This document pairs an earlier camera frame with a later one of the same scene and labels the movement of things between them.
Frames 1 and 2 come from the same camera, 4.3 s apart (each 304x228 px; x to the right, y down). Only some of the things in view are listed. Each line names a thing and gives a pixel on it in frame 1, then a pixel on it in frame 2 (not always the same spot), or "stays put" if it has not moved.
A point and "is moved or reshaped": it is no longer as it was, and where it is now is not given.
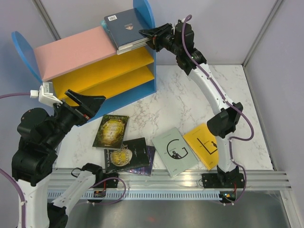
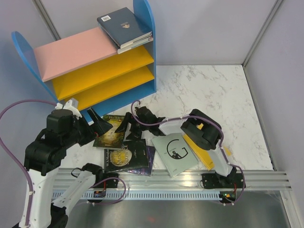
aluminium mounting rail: x=58 y=179 stays put
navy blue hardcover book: x=124 y=27 is moved or reshaped
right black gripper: x=156 y=33 -> x=134 y=135
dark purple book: x=146 y=170 stays put
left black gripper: x=90 y=105 -> x=100 y=126
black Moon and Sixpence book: x=133 y=155 stays put
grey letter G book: x=174 y=152 stays put
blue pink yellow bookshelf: x=88 y=63 stays put
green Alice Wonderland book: x=109 y=135 stays put
